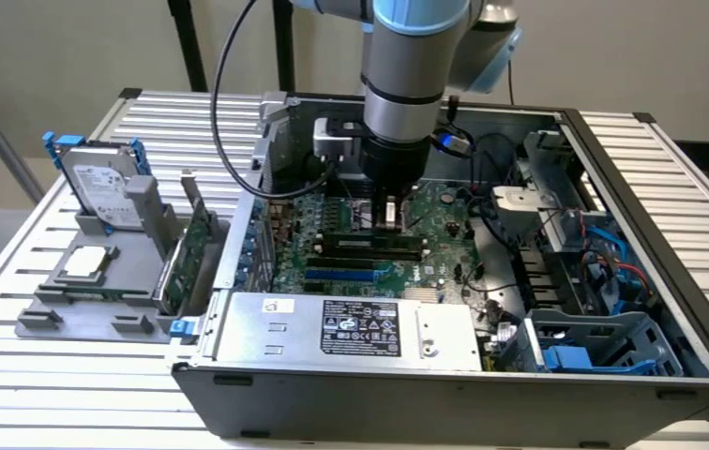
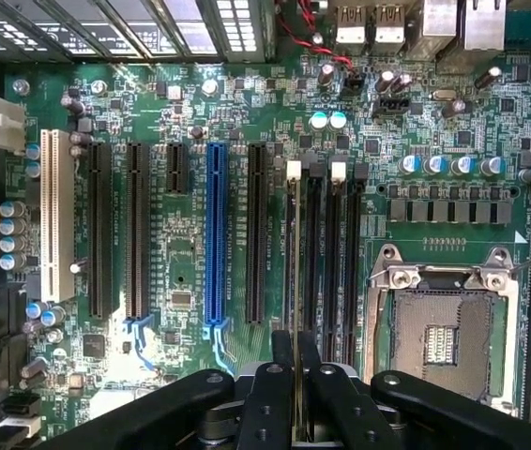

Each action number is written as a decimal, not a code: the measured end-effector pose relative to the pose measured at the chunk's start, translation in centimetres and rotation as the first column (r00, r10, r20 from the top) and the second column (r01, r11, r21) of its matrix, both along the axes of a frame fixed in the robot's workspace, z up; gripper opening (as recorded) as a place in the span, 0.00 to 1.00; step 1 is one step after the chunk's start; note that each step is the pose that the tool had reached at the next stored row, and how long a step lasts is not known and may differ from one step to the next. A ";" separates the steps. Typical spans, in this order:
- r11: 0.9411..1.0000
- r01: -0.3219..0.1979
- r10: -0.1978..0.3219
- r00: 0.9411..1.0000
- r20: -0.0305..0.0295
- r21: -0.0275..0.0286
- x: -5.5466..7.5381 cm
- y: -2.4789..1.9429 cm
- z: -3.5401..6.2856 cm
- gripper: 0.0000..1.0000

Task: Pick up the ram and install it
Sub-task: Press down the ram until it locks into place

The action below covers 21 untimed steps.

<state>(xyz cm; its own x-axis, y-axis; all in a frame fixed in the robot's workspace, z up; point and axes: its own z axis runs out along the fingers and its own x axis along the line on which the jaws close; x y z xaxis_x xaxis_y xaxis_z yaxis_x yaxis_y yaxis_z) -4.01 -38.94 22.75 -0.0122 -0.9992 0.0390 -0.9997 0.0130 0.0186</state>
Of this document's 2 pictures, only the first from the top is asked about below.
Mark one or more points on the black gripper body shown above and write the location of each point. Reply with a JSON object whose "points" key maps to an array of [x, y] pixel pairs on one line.
{"points": [[394, 164]]}

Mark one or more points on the blue disk caddy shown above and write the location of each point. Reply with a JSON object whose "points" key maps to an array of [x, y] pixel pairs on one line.
{"points": [[96, 164]]}

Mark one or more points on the green RAM stick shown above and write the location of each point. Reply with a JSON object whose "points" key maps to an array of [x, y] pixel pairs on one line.
{"points": [[371, 243]]}

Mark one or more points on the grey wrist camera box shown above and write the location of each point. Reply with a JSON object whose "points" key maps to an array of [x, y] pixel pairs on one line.
{"points": [[332, 140]]}

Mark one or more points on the green motherboard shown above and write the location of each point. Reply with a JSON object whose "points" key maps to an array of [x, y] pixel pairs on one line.
{"points": [[367, 253]]}

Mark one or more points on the blue USB connector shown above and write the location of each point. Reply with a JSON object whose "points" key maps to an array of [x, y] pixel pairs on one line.
{"points": [[451, 142]]}

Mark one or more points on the black tripod leg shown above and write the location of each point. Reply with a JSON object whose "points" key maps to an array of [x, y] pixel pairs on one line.
{"points": [[190, 45]]}

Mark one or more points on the green graphics card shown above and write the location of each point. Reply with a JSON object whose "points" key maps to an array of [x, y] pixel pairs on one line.
{"points": [[188, 253]]}

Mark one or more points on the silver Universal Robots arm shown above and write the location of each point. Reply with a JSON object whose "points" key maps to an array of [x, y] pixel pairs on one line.
{"points": [[403, 65]]}

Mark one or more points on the blue case latch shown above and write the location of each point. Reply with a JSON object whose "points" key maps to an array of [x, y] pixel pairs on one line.
{"points": [[182, 327]]}

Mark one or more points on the black RAM slot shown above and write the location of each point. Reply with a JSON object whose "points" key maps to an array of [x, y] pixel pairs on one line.
{"points": [[367, 255]]}

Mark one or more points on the silver CPU chip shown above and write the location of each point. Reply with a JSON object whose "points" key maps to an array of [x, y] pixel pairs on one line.
{"points": [[86, 262]]}

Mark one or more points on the silver hard disk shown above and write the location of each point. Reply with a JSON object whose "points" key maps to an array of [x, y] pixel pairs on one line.
{"points": [[100, 192]]}

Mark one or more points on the grey parts rack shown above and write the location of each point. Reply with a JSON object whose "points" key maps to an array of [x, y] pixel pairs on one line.
{"points": [[110, 276]]}

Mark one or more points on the metal drive cage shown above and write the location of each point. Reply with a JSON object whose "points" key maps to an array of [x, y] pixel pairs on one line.
{"points": [[549, 187]]}

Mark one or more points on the silver CPU socket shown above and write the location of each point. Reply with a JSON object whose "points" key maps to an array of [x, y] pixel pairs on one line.
{"points": [[358, 210]]}

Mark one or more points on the black open PC case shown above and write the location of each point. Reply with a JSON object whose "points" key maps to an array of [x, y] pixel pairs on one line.
{"points": [[454, 300]]}

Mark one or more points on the blue expansion slot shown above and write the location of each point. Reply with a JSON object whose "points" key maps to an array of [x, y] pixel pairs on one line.
{"points": [[339, 274]]}

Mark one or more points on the silver power supply unit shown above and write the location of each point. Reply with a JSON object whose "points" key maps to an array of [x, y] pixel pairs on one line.
{"points": [[348, 330]]}

